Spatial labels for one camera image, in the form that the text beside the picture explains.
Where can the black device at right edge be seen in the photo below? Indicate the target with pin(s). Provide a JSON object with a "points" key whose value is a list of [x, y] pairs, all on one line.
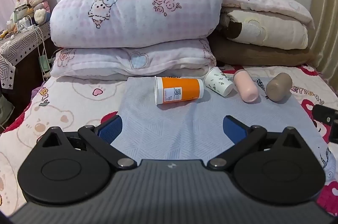
{"points": [[327, 116]]}

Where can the pink checked folded quilt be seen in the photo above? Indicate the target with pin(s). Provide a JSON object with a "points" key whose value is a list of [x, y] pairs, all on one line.
{"points": [[131, 23]]}

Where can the pink cream folded blanket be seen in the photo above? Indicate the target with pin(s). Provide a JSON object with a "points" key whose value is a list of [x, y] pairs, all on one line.
{"points": [[281, 24]]}

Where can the pink heart pillow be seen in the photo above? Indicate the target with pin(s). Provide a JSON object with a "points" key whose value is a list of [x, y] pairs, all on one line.
{"points": [[177, 58]]}

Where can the brown pillow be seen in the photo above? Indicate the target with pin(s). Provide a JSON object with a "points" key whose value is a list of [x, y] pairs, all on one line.
{"points": [[230, 52]]}

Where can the grey patterned cloth mat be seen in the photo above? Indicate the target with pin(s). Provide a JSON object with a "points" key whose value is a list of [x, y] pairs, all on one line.
{"points": [[194, 129]]}

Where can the brown plastic cup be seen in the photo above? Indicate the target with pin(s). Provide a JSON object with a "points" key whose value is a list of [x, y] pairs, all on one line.
{"points": [[279, 87]]}

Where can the beige curtain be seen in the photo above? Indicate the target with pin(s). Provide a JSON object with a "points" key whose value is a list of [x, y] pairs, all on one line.
{"points": [[323, 39]]}

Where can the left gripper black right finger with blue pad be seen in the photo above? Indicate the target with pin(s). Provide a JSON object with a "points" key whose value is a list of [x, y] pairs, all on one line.
{"points": [[245, 140]]}

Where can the white paper cup green print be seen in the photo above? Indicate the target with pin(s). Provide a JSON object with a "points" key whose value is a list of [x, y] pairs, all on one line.
{"points": [[217, 81]]}

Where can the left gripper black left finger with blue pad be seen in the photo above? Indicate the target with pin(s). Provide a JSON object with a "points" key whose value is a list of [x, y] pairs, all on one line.
{"points": [[100, 139]]}

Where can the clutter on bedside table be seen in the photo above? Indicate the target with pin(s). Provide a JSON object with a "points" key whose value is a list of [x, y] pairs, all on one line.
{"points": [[21, 18]]}

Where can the orange white paper cup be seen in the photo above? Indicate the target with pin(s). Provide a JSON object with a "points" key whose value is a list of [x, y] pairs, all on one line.
{"points": [[169, 90]]}

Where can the pink plastic cup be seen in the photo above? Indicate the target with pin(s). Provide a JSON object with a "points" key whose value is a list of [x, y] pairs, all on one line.
{"points": [[245, 86]]}

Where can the bedside table patterned cover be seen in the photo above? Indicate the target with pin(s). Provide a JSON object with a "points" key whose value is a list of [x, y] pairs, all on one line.
{"points": [[16, 49]]}

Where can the cartoon bear bed sheet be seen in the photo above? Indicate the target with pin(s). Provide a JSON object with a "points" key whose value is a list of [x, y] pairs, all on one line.
{"points": [[76, 102]]}

